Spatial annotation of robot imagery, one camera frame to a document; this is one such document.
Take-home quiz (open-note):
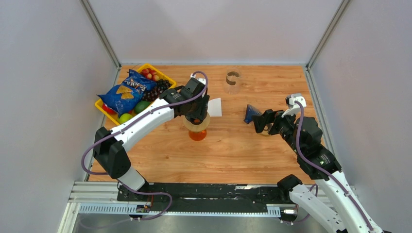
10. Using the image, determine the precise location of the green lime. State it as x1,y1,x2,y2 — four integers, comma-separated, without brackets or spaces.
134,100,151,114

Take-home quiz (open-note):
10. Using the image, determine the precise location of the yellow plastic tray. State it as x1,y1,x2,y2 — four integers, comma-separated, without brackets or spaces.
95,64,177,126

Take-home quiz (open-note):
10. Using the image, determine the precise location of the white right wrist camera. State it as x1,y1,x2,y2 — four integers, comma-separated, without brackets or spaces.
281,93,307,117

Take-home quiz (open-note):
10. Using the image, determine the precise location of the clear glass carafe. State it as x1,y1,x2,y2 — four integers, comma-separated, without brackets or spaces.
223,67,241,95

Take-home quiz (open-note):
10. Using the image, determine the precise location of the red fruit under bag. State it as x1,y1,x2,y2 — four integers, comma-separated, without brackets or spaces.
101,103,118,115

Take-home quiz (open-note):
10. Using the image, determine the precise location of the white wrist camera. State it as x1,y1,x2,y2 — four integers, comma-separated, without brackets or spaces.
190,73,206,85
281,93,307,117

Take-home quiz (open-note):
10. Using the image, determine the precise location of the aluminium frame rail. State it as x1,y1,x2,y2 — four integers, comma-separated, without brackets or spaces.
58,182,345,233

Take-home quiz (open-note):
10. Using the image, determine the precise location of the orange glass carafe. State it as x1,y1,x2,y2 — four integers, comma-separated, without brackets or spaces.
188,130,207,141

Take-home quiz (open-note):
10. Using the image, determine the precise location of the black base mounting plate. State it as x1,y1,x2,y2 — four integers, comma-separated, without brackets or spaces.
117,174,302,213

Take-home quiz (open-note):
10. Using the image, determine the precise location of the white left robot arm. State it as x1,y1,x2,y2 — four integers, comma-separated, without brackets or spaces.
92,74,209,201

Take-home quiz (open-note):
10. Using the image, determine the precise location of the white paper coffee filter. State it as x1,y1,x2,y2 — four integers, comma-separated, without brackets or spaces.
207,98,223,117

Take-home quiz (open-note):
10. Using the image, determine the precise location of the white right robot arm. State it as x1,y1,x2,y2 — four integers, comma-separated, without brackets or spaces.
244,109,384,233

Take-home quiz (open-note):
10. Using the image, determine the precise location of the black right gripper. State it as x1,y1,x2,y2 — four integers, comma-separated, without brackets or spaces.
250,106,303,155

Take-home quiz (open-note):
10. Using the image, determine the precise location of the blue chips bag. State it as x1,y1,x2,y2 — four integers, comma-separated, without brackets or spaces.
97,69,157,115

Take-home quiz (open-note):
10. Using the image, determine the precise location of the red apples bunch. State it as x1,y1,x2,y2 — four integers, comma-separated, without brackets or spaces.
140,68,160,82

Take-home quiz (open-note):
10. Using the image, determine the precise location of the green apple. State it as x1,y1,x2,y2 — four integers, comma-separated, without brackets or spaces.
118,113,133,124

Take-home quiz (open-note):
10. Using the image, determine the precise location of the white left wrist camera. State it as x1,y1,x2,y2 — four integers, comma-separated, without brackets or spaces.
190,73,206,85

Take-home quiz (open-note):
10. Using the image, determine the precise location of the dark grapes bunch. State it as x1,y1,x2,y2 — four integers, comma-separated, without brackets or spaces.
142,79,172,102

